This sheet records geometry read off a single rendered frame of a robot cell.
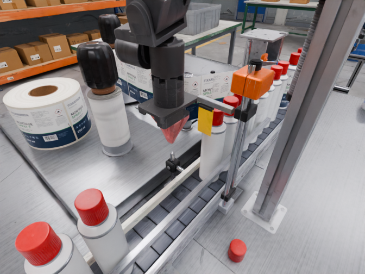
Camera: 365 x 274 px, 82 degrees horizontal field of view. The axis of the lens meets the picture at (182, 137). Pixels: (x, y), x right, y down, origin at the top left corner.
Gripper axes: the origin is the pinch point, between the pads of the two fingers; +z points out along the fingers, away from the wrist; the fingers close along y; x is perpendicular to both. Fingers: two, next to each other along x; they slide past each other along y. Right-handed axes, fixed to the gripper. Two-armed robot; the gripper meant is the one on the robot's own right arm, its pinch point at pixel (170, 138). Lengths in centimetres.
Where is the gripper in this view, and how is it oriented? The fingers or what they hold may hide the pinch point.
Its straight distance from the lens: 45.3
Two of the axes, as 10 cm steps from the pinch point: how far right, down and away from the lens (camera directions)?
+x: 7.6, 4.0, -5.1
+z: 0.0, 7.9, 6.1
